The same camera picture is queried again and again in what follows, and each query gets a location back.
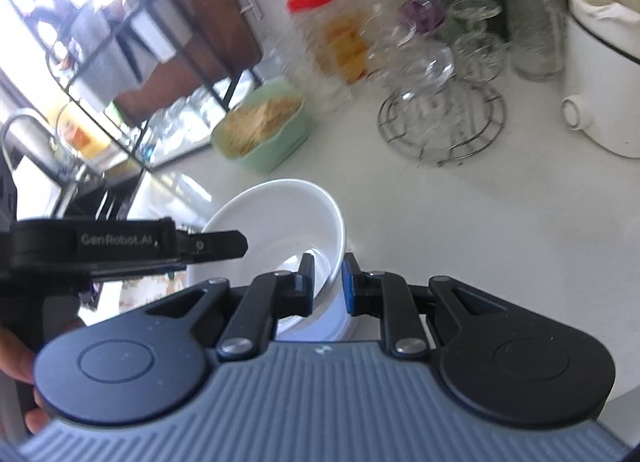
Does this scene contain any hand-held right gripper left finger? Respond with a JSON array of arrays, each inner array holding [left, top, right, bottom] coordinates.
[[144, 251, 317, 363]]

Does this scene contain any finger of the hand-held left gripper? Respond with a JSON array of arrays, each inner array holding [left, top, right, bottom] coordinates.
[[174, 229, 250, 263], [91, 261, 189, 285]]

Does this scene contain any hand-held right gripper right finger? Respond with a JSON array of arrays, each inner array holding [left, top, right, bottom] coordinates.
[[341, 252, 512, 359]]

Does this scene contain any white bowl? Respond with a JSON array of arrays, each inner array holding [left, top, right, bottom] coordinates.
[[187, 179, 347, 343]]

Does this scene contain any person's left hand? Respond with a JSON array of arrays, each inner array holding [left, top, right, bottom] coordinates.
[[0, 316, 87, 437]]

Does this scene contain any steel faucet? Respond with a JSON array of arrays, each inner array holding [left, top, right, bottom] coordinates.
[[0, 113, 57, 169]]

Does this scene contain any yellow detergent bottle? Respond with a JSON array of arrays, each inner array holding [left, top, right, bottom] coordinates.
[[54, 106, 112, 159]]

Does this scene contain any green basket of sticks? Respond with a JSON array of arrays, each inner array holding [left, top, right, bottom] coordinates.
[[209, 78, 310, 175]]

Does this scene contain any black dish rack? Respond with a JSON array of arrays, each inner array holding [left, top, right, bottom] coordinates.
[[0, 0, 262, 177]]

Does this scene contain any brown cutting board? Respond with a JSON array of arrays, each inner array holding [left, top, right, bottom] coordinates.
[[114, 0, 264, 129]]

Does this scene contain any red-lid plastic jar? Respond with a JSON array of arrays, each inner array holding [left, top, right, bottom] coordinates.
[[286, 0, 372, 88]]

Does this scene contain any purple glass cup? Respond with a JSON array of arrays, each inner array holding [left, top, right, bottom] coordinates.
[[402, 0, 447, 34]]

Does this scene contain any tall clear glass jar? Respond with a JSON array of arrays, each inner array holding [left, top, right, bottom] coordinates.
[[504, 0, 567, 81]]

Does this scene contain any white rice cooker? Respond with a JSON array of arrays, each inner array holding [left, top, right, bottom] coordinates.
[[559, 0, 640, 159]]

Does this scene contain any wire cup rack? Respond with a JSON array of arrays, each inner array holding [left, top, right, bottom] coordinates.
[[377, 86, 507, 165]]

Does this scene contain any wire rack of glasses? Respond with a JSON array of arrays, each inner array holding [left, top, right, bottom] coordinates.
[[369, 0, 509, 143]]

